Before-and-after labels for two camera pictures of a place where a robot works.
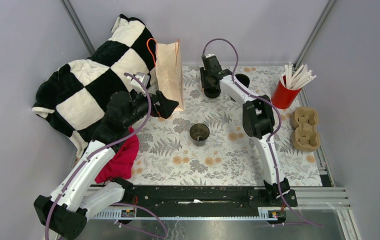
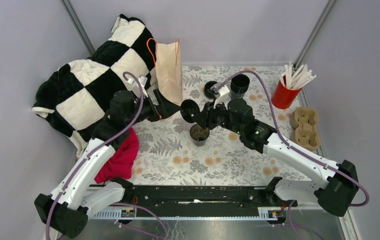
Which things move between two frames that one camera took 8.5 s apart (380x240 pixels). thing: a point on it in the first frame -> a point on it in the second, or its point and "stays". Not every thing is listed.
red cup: [282, 97] stays
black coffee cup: [199, 132] stays
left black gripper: [167, 106] stays
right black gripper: [204, 84] -> [205, 118]
